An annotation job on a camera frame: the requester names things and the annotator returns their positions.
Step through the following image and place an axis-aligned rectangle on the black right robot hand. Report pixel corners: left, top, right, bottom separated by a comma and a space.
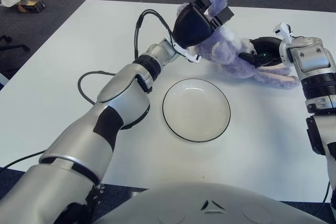
237, 36, 285, 69

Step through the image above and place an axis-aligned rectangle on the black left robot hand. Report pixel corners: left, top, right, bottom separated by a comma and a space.
172, 0, 235, 49

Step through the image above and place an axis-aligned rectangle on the purple plush bear doll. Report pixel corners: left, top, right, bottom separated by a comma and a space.
177, 0, 300, 91

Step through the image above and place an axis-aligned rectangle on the white plate with black rim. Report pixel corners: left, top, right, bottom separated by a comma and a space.
162, 78, 232, 144

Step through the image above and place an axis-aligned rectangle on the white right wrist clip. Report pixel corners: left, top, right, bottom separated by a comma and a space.
272, 21, 294, 44

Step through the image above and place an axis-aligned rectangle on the dark cardboard box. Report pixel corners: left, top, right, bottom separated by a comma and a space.
15, 0, 47, 14

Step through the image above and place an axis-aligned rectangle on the grey robot torso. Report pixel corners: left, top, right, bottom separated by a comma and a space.
91, 182, 326, 224

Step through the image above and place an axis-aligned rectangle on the black office chair base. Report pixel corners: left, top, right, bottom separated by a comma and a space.
0, 34, 31, 74

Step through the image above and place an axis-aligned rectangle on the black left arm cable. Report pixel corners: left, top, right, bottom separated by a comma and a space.
0, 9, 175, 176

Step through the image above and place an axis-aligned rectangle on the metal table bracket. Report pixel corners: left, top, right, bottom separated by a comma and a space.
91, 183, 106, 209

